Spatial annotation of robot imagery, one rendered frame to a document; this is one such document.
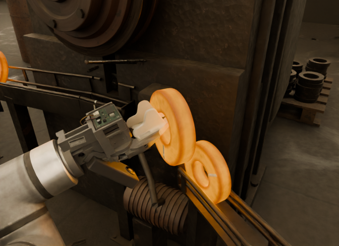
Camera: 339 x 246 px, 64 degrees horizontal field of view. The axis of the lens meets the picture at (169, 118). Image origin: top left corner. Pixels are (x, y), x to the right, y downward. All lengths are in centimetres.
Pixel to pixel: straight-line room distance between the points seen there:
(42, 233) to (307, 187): 156
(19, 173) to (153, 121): 23
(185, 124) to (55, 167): 23
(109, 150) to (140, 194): 42
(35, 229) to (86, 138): 16
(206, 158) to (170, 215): 28
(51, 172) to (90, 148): 7
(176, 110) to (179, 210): 42
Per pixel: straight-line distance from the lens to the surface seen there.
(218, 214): 62
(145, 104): 53
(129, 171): 56
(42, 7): 92
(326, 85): 293
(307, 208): 171
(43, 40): 128
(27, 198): 51
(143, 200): 88
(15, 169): 51
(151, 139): 50
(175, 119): 48
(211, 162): 62
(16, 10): 384
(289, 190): 178
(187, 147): 50
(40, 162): 49
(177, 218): 84
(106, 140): 48
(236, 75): 81
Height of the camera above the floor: 115
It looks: 30 degrees down
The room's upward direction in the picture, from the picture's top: straight up
